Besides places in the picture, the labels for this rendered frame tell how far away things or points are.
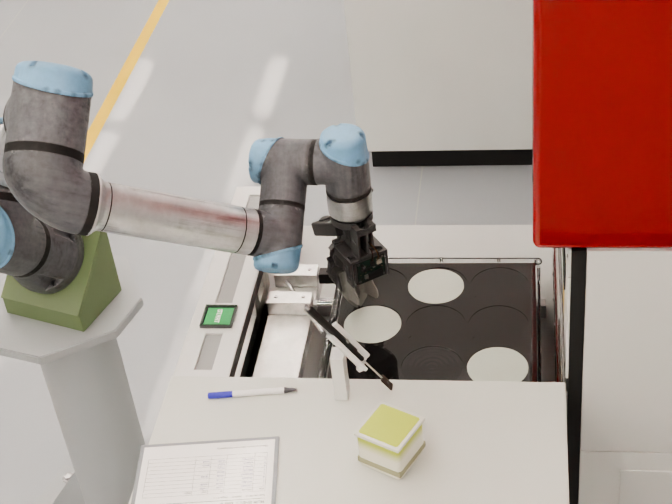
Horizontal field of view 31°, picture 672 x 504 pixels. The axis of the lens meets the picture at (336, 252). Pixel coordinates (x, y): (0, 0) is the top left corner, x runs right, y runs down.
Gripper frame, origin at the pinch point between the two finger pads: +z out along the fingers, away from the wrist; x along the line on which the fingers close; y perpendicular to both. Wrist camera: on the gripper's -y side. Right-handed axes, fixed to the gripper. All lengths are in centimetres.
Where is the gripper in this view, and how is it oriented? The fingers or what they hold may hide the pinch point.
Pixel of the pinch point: (355, 298)
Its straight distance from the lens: 216.1
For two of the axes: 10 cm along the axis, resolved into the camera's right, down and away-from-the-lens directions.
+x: 8.8, -3.5, 3.2
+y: 4.6, 5.0, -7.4
